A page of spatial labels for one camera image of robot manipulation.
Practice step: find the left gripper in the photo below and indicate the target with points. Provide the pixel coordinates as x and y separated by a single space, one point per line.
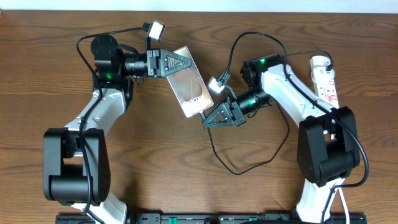
154 63

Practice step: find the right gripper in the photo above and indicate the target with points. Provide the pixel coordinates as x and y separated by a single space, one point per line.
230 119

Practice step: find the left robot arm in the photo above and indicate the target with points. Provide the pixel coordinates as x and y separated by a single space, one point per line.
76 169

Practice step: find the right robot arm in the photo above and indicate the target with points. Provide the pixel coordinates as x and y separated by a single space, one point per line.
327 151

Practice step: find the white charger plug adapter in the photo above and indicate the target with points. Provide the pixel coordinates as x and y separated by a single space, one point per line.
321 61

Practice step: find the white power strip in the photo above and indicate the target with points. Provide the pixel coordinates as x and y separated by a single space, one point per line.
324 85

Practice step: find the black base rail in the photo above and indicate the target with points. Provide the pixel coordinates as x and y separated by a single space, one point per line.
156 218

